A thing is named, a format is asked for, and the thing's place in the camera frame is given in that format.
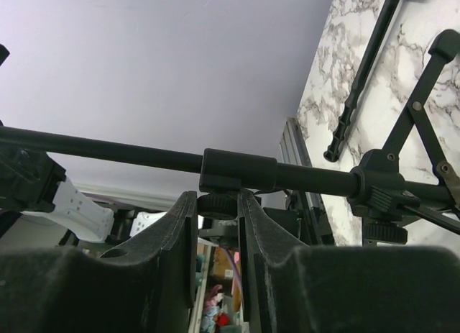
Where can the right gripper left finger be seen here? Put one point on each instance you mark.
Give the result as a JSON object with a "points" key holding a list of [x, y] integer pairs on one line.
{"points": [[146, 284]]}

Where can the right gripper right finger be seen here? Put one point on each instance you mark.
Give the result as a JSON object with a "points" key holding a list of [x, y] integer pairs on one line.
{"points": [[289, 286]]}

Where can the black tripod shock-mount stand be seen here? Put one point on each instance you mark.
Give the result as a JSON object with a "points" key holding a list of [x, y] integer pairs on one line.
{"points": [[375, 189]]}

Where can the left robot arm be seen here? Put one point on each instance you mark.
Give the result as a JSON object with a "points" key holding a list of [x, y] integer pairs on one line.
{"points": [[32, 183]]}

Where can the black T-handle tool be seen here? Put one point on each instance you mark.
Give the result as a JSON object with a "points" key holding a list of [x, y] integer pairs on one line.
{"points": [[333, 151]]}

